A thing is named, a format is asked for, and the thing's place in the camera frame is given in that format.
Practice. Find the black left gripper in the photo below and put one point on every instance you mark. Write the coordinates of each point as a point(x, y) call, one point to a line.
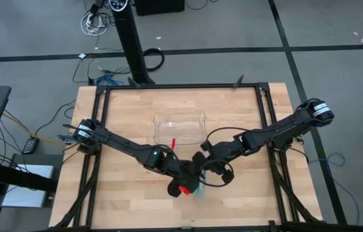
point(181, 175)

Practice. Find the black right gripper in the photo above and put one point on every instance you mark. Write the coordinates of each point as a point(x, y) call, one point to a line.
point(223, 161)

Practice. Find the clear plastic zip bag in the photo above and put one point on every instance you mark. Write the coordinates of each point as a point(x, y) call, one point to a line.
point(203, 182)

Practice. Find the teal small block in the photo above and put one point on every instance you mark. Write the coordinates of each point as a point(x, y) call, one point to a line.
point(200, 190)

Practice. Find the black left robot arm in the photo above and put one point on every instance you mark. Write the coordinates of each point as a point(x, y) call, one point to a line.
point(120, 146)

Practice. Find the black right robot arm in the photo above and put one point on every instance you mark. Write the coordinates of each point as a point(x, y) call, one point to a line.
point(281, 129)

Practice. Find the red tape wrap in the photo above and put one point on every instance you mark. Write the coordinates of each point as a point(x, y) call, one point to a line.
point(184, 190)

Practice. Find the clear plastic bin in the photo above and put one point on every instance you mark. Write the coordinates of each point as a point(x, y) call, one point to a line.
point(181, 129)

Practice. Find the black tower fan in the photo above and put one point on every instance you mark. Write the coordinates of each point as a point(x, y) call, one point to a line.
point(133, 48)

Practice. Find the grey side table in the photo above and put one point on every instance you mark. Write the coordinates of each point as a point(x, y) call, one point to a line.
point(40, 159)

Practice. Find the black box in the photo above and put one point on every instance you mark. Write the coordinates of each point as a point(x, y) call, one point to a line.
point(159, 6)

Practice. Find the black power adapter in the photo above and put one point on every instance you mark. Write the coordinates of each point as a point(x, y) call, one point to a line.
point(30, 145)

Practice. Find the white box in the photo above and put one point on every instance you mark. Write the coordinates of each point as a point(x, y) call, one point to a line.
point(24, 187)

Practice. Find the black desk crossbar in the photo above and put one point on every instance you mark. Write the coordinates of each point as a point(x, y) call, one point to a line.
point(14, 177)

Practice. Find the white power strip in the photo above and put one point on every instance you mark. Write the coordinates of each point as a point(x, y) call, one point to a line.
point(89, 21)

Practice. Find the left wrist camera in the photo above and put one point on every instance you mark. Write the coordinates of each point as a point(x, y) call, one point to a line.
point(199, 159)

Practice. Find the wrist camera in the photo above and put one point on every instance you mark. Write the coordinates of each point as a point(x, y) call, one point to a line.
point(199, 159)
point(205, 146)

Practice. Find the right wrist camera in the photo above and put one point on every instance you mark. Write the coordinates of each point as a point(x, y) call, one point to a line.
point(205, 146)

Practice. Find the black aluminium table frame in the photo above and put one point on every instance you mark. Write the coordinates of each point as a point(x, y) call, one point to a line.
point(181, 86)

